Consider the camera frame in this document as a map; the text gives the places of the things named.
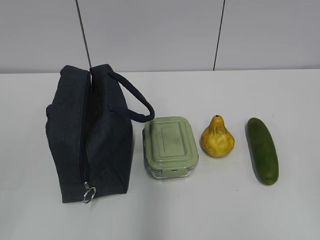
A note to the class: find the green lid glass container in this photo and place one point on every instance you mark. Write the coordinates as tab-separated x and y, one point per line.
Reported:
169	147

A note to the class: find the dark blue lunch bag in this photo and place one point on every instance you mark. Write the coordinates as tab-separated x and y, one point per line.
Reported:
90	133

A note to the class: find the yellow pear shaped gourd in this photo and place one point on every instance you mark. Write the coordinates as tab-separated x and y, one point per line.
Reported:
216	140

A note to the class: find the green cucumber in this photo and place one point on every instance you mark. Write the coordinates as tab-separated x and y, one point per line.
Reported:
262	151

